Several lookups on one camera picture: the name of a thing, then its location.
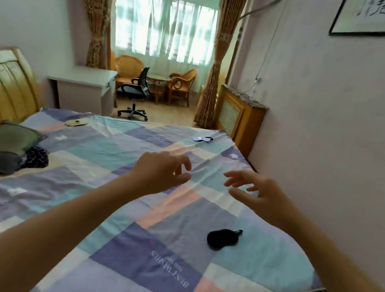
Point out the person's left hand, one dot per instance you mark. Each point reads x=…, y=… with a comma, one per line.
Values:
x=152, y=172

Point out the person's right hand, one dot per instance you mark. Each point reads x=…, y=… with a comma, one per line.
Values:
x=271, y=202

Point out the person's left thumb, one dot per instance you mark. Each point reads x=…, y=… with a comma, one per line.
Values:
x=180, y=179

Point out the person's right thumb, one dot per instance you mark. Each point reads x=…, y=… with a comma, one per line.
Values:
x=241, y=195

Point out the person's left forearm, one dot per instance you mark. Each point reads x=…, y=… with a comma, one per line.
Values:
x=43, y=233

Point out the white eye mask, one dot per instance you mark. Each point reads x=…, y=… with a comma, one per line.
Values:
x=199, y=138

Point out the black eye mask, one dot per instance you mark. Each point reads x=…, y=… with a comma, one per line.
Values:
x=219, y=238

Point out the wooden radiator cover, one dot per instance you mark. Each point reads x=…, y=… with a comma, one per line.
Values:
x=236, y=116

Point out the pastel patchwork bed sheet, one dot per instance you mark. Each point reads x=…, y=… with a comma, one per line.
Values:
x=158, y=257

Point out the wicker armchair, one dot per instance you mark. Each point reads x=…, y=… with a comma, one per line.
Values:
x=183, y=84
x=128, y=67

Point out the round wicker table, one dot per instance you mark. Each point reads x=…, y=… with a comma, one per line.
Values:
x=158, y=84

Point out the black office chair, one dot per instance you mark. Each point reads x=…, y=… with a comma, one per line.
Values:
x=135, y=89

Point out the yellow round hand fan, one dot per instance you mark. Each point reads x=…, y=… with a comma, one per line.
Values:
x=76, y=122

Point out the white desk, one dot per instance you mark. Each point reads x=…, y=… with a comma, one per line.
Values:
x=83, y=89

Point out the gold patterned curtain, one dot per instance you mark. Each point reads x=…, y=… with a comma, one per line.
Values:
x=96, y=4
x=222, y=45

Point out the dark patterned cloth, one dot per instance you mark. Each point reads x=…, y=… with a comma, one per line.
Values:
x=36, y=158

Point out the white sheer curtain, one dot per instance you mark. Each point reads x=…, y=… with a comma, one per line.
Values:
x=161, y=27

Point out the green pillow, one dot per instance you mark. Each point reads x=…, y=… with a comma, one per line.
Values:
x=12, y=138

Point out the white wall pipe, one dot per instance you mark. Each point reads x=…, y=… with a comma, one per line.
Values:
x=265, y=5

